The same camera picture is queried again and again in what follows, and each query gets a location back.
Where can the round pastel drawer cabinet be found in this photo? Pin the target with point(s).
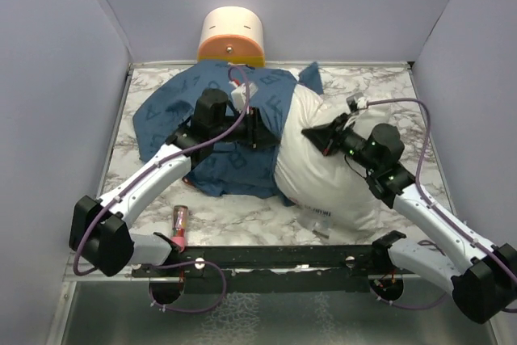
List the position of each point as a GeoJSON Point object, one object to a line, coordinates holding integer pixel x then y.
{"type": "Point", "coordinates": [233, 34]}

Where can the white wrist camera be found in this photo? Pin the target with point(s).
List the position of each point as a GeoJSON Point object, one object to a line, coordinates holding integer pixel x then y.
{"type": "Point", "coordinates": [357, 103]}
{"type": "Point", "coordinates": [241, 94]}

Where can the pink capped small bottle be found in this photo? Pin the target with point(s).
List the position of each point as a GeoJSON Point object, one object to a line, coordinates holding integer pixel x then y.
{"type": "Point", "coordinates": [180, 216]}

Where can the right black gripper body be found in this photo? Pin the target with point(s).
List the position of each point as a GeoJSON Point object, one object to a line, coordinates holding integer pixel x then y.
{"type": "Point", "coordinates": [346, 140]}

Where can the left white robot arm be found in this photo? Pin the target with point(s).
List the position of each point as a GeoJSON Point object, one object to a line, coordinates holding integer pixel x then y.
{"type": "Point", "coordinates": [100, 231]}

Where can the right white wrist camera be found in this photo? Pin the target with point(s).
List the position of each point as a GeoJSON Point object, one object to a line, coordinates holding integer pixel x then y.
{"type": "Point", "coordinates": [357, 103]}

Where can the white pillow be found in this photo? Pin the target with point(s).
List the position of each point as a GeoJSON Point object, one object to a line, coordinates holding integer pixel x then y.
{"type": "Point", "coordinates": [335, 202]}

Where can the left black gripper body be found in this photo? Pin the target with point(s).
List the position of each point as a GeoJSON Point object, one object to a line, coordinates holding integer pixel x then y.
{"type": "Point", "coordinates": [245, 131]}

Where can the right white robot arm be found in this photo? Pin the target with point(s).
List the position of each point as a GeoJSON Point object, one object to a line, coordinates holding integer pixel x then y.
{"type": "Point", "coordinates": [478, 275]}

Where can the aluminium frame rail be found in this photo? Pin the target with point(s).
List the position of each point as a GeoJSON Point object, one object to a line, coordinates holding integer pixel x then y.
{"type": "Point", "coordinates": [98, 276]}

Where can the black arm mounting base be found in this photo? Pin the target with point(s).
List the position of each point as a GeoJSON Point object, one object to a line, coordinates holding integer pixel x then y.
{"type": "Point", "coordinates": [278, 269]}

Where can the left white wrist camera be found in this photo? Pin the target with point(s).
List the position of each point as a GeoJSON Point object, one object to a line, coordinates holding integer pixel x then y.
{"type": "Point", "coordinates": [241, 94]}

